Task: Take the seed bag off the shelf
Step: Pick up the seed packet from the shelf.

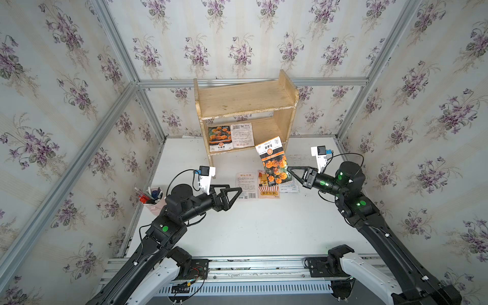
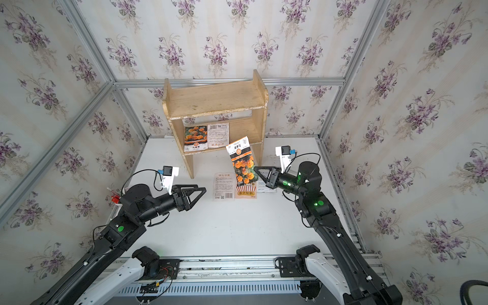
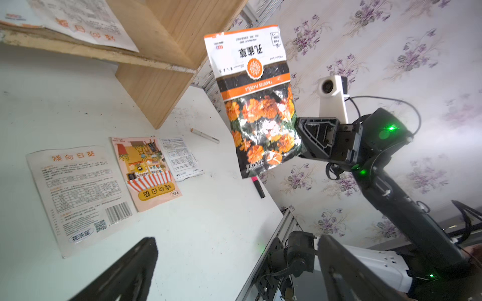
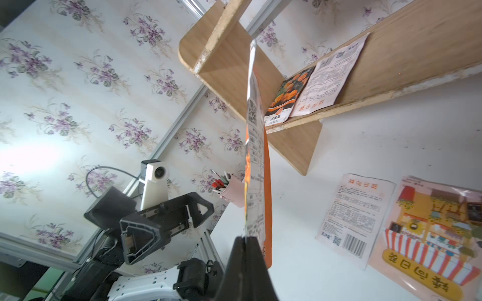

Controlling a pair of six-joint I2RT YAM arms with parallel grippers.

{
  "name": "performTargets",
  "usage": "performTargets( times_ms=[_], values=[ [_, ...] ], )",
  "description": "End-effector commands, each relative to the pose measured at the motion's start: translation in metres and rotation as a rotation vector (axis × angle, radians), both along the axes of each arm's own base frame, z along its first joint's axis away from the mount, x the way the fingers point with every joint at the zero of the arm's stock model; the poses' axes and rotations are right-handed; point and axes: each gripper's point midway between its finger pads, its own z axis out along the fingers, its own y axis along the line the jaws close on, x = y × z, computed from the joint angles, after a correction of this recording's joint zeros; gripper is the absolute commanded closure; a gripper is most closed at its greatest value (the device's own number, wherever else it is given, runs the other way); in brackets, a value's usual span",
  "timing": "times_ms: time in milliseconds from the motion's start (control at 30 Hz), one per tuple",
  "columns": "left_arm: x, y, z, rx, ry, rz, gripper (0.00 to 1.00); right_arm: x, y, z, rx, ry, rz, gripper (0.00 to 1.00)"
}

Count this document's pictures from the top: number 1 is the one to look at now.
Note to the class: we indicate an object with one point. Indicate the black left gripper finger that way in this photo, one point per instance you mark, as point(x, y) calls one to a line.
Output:
point(219, 188)
point(227, 202)

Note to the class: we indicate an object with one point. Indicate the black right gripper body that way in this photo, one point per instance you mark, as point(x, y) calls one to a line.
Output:
point(311, 183)

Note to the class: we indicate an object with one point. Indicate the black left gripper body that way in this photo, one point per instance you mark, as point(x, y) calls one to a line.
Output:
point(217, 206)

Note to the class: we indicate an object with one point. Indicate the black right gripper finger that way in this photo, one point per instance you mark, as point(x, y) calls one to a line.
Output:
point(297, 168)
point(300, 176)

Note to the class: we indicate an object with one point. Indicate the white text seed bag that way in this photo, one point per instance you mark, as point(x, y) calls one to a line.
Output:
point(290, 187)

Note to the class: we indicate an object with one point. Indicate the white barcode seed bag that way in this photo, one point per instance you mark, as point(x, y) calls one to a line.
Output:
point(249, 184)

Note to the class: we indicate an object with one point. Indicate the orange flower seed bag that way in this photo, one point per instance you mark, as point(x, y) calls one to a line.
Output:
point(274, 160)
point(220, 138)

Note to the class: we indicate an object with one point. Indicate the colourful popcorn seed bag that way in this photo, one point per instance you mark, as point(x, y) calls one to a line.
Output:
point(265, 189)

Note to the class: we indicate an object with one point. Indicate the white label seed bag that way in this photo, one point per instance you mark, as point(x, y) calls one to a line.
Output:
point(242, 135)

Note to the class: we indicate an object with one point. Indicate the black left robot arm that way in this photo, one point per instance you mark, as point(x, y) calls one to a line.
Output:
point(160, 244)

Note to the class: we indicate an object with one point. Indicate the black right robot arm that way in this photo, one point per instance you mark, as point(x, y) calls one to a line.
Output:
point(411, 282)

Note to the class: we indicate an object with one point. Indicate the wooden two-tier shelf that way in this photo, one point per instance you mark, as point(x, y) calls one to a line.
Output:
point(279, 97)

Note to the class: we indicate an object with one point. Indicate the pink pen holder cup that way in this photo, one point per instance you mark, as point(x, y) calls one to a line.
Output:
point(157, 208)

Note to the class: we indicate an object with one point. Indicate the red items at table edge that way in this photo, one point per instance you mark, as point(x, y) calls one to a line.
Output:
point(150, 196)

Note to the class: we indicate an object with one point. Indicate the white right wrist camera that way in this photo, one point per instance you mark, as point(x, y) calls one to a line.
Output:
point(322, 155)

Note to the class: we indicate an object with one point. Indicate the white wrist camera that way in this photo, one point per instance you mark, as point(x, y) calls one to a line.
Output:
point(322, 155)
point(205, 175)

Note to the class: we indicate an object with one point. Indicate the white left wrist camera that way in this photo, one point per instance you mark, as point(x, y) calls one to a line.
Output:
point(205, 175)

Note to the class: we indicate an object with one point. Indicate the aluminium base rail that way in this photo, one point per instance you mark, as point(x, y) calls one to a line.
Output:
point(180, 276)

